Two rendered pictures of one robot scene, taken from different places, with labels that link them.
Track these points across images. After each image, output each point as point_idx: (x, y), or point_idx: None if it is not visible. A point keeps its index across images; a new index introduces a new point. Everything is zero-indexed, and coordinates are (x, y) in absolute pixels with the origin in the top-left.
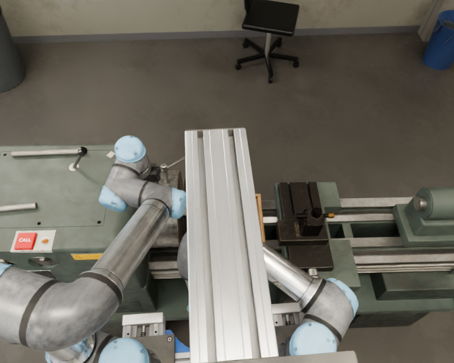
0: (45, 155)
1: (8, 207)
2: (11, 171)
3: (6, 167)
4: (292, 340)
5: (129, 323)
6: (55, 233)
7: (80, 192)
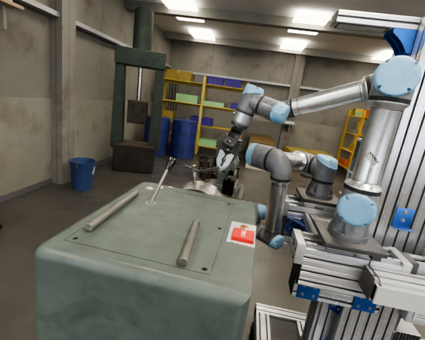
0: (117, 210)
1: (192, 234)
2: (119, 235)
3: (106, 238)
4: (326, 161)
5: (304, 241)
6: (236, 222)
7: (189, 205)
